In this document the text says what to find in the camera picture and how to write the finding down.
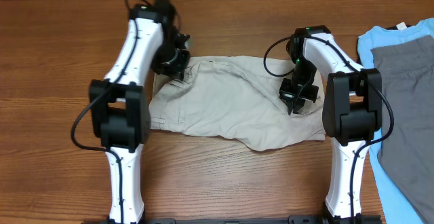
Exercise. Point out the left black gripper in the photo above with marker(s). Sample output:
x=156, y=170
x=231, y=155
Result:
x=177, y=68

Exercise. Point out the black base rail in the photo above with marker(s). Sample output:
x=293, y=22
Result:
x=230, y=221

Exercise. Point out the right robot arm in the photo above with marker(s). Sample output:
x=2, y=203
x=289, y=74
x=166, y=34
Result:
x=351, y=114

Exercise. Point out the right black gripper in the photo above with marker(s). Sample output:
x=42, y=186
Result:
x=287, y=94

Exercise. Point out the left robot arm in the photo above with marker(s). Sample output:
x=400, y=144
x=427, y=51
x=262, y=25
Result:
x=119, y=109

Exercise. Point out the grey shorts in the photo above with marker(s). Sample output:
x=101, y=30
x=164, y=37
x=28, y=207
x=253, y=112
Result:
x=407, y=155

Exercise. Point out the light blue t-shirt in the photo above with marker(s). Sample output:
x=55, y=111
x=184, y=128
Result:
x=394, y=204

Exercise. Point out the beige shorts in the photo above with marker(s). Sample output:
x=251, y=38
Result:
x=235, y=98

